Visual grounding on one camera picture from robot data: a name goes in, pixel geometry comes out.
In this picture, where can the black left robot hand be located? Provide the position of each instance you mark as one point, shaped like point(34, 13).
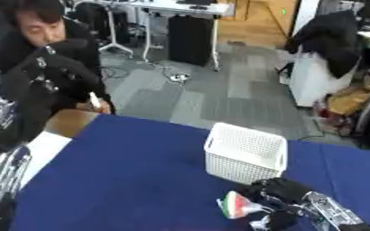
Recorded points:
point(30, 90)

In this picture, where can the person's hand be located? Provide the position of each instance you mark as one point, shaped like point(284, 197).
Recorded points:
point(103, 107)

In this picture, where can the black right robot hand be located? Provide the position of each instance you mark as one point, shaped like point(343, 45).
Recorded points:
point(280, 188)

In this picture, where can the small white stick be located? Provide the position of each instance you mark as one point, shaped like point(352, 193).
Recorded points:
point(94, 100)

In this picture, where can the watermelon slice toy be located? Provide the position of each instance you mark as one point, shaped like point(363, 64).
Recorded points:
point(236, 206)

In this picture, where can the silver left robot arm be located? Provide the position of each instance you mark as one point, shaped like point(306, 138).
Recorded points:
point(4, 177)

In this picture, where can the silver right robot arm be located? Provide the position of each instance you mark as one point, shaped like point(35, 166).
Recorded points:
point(333, 212)

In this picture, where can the white plastic basket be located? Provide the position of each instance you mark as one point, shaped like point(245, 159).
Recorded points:
point(243, 152)

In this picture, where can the white flat board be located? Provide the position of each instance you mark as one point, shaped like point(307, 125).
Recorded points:
point(46, 150)

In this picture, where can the person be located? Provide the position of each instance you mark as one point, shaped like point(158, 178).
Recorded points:
point(33, 22)

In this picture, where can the white power strip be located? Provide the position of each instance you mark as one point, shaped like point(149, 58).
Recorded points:
point(179, 77)

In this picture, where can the black computer tower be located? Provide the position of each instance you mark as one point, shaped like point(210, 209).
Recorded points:
point(191, 39)

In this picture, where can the white desk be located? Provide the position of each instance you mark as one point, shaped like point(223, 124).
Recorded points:
point(177, 6)

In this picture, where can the black jacket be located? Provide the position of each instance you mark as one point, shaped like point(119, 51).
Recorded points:
point(327, 39)

